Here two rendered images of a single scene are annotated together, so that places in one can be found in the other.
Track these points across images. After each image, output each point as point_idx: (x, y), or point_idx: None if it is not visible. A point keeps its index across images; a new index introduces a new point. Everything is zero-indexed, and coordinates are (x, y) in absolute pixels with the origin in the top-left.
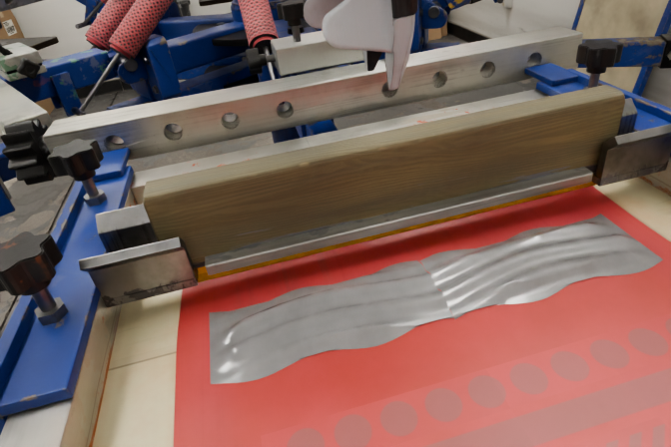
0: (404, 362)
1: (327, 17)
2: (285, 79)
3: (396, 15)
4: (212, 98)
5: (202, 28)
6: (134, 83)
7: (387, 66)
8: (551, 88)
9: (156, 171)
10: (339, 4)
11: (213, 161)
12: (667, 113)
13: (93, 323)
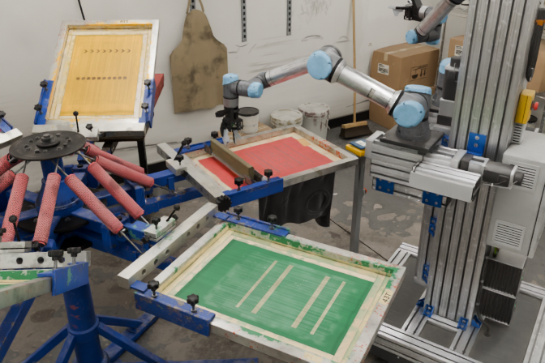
0: (258, 168)
1: (240, 135)
2: (189, 172)
3: None
4: (202, 178)
5: (67, 225)
6: (121, 241)
7: (235, 140)
8: (183, 151)
9: (221, 191)
10: (238, 134)
11: (216, 185)
12: (202, 143)
13: None
